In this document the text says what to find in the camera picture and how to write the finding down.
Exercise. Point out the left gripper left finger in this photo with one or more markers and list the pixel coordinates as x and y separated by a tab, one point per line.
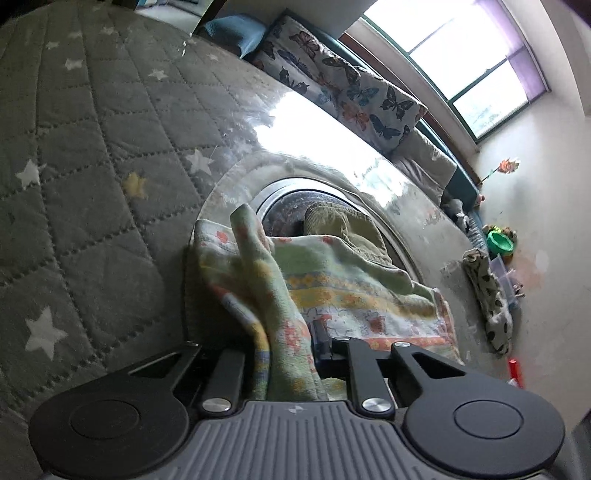
129	422

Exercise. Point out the colourful pinwheel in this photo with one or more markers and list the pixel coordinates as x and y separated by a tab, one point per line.
507	166

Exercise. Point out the window with green frame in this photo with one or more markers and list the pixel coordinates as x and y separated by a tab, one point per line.
471	54

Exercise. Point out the blue folded cushion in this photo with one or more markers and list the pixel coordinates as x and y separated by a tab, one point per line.
239	34

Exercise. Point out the grey plain pillow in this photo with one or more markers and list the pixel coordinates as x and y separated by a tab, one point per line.
425	164

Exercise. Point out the green patterned baby garment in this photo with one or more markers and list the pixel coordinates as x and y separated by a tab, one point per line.
289	292

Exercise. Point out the blue sofa bench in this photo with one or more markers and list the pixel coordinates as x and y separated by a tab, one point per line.
461	186

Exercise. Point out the clear plastic storage box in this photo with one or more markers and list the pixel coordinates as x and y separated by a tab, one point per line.
511	286

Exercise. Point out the polka dot white cloth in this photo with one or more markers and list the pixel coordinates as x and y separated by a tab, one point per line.
491	299

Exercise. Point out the grey plush toy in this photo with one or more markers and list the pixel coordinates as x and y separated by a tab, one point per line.
466	222

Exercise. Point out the long butterfly pillow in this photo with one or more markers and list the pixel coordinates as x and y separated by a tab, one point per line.
380	113

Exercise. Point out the green plastic potty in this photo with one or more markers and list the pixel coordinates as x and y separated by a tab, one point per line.
500	244

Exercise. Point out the red small object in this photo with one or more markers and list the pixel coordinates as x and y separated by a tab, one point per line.
516	377

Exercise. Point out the round metal opening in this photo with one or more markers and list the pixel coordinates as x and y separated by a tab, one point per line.
282	190

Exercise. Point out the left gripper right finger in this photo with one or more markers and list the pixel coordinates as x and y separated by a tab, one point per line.
460	421

